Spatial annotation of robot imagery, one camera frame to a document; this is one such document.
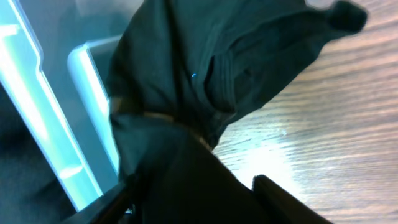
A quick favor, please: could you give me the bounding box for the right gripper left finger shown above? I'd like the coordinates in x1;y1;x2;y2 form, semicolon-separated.
62;182;135;224

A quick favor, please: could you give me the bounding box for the clear plastic storage bin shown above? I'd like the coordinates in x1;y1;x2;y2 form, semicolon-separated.
1;0;141;224

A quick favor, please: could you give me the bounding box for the black garment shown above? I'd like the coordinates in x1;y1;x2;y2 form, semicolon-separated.
104;0;368;223

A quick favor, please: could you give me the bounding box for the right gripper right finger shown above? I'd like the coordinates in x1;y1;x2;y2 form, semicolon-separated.
252;175;331;224

